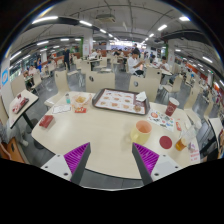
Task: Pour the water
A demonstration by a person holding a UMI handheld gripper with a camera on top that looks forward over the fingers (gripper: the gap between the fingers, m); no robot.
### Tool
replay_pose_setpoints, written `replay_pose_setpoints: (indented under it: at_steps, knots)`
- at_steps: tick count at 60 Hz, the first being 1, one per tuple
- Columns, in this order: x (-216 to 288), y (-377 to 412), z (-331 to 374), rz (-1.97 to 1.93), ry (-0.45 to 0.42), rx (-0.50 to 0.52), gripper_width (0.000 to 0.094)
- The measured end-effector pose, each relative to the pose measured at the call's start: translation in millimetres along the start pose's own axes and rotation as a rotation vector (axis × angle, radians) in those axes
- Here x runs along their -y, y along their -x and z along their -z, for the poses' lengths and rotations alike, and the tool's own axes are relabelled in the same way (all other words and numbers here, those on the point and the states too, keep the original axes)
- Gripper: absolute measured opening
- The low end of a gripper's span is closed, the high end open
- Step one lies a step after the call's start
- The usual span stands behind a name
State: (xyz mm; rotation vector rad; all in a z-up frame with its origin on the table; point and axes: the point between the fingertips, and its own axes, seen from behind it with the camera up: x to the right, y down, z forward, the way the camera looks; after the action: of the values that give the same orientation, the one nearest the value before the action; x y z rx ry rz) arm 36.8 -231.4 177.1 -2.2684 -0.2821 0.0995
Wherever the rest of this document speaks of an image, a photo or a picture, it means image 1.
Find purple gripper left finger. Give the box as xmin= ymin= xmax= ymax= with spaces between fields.
xmin=40 ymin=142 xmax=92 ymax=186

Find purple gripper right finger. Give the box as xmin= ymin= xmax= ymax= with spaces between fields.
xmin=131 ymin=142 xmax=183 ymax=186

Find yellow mug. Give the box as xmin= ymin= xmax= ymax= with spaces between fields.
xmin=130 ymin=120 xmax=152 ymax=145

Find red round coaster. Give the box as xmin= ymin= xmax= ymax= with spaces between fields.
xmin=159 ymin=136 xmax=172 ymax=149

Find colourful sticker sheet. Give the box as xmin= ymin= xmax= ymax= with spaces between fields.
xmin=147 ymin=109 xmax=175 ymax=132

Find clear cup with amber drink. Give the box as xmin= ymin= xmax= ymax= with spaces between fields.
xmin=175 ymin=126 xmax=197 ymax=151

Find white leaflet at edge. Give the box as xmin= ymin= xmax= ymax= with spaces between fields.
xmin=189 ymin=143 xmax=200 ymax=163

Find red wallet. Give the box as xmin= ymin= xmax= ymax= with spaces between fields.
xmin=39 ymin=115 xmax=53 ymax=128

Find small red packet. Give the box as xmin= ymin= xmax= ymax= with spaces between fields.
xmin=75 ymin=107 xmax=87 ymax=113

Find white paper card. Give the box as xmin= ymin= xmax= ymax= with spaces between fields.
xmin=52 ymin=104 xmax=71 ymax=114

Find small green bottle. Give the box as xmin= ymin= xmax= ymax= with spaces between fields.
xmin=65 ymin=93 xmax=71 ymax=104

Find clear food wrapper bag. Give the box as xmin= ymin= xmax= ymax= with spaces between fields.
xmin=71 ymin=93 xmax=92 ymax=108

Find red paper cup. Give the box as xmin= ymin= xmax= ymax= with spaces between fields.
xmin=165 ymin=97 xmax=179 ymax=116

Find dark food tray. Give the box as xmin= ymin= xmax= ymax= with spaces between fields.
xmin=92 ymin=88 xmax=150 ymax=115

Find white crumpled napkin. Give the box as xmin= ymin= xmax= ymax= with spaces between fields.
xmin=136 ymin=92 xmax=147 ymax=102

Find orange wooden chair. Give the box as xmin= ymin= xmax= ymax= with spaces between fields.
xmin=0 ymin=138 xmax=25 ymax=163

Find beige chair back right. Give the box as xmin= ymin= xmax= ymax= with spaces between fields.
xmin=129 ymin=75 xmax=160 ymax=102

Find beige chair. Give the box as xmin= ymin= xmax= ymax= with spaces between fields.
xmin=129 ymin=75 xmax=160 ymax=102
xmin=44 ymin=70 xmax=70 ymax=107
xmin=86 ymin=72 xmax=115 ymax=93

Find side table with tray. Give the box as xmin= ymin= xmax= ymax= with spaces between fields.
xmin=9 ymin=90 xmax=39 ymax=130

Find beige chair back centre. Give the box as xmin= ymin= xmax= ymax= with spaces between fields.
xmin=86 ymin=72 xmax=115 ymax=93

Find beige chair back left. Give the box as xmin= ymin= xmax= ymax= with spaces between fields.
xmin=44 ymin=70 xmax=70 ymax=107

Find man in white shirt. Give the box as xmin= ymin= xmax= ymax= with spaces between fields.
xmin=127 ymin=50 xmax=144 ymax=76

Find person in black standing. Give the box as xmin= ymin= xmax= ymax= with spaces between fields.
xmin=63 ymin=47 xmax=70 ymax=70

